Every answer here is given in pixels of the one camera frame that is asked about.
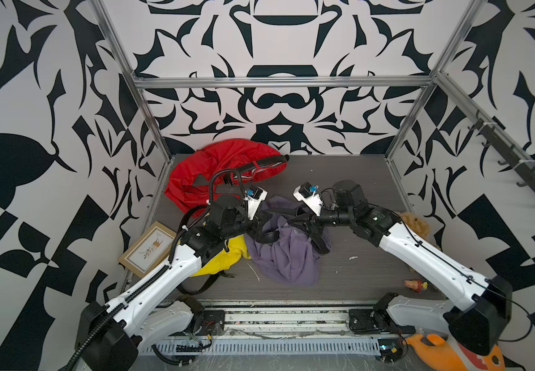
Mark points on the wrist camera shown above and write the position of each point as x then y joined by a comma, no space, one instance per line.
309,195
254,196

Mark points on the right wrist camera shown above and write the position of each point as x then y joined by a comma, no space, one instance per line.
309,195

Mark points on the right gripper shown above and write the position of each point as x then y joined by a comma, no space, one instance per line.
311,222

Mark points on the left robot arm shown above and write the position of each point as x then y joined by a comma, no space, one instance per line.
111,336

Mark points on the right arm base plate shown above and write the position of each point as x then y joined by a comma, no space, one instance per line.
370,321

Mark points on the yellow trousers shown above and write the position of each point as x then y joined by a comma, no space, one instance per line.
226,259

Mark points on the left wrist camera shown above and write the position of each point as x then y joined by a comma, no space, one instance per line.
254,196

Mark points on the brown teddy bear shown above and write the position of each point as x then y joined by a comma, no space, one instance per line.
417,224

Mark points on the white cable duct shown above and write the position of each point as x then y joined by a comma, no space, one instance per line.
269,347

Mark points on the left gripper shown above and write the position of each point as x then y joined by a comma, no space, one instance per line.
253,224

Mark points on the black belt in red trousers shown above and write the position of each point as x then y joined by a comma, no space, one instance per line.
255,167

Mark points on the framed picture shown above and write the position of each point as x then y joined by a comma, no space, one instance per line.
149,250

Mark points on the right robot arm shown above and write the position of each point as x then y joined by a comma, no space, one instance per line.
481,307

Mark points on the purple trousers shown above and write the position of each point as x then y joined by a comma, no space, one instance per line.
292,258

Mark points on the black coat hook rail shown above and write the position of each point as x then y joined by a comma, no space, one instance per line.
513,156

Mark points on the red trousers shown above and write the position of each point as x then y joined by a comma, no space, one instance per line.
184,187

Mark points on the small red figurine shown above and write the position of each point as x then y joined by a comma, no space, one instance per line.
416,285

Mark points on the orange monster plush toy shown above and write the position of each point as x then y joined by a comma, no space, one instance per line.
447,354

